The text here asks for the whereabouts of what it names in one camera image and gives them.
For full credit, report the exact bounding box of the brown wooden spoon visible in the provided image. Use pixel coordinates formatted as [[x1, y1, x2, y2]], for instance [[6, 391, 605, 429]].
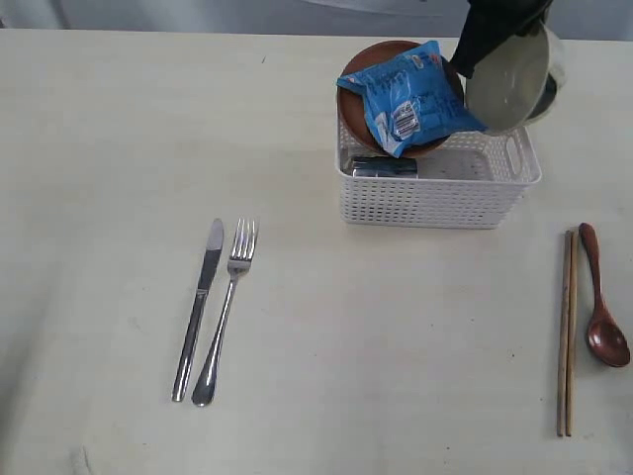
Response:
[[579, 223, 631, 368]]

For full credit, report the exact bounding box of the silver table knife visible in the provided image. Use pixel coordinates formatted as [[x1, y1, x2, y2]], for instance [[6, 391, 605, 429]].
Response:
[[171, 219, 225, 403]]

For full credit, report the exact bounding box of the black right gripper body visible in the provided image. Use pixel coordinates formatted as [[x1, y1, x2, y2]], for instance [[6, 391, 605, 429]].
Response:
[[467, 0, 553, 30]]

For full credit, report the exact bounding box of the shiny metal tray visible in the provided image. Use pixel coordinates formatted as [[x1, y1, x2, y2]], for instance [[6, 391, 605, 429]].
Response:
[[345, 156, 418, 178]]

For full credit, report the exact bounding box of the blue snack bag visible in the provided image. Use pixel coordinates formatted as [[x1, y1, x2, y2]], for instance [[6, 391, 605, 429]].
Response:
[[336, 40, 486, 158]]

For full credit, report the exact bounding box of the silver fork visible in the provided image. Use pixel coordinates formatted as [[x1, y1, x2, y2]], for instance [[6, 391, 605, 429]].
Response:
[[191, 218, 259, 407]]

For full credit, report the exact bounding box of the white perforated plastic basket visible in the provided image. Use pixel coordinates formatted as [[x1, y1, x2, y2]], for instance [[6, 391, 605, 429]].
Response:
[[335, 125, 542, 230]]

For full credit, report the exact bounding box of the brown round plate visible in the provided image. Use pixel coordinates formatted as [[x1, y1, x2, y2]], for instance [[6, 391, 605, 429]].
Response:
[[336, 40, 465, 158]]

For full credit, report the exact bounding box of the wooden chopstick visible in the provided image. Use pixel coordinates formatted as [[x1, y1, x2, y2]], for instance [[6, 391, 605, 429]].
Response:
[[556, 231, 573, 437], [565, 230, 579, 437]]

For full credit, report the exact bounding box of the speckled white bowl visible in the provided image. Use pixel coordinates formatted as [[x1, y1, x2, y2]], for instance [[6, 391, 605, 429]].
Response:
[[466, 22, 567, 135]]

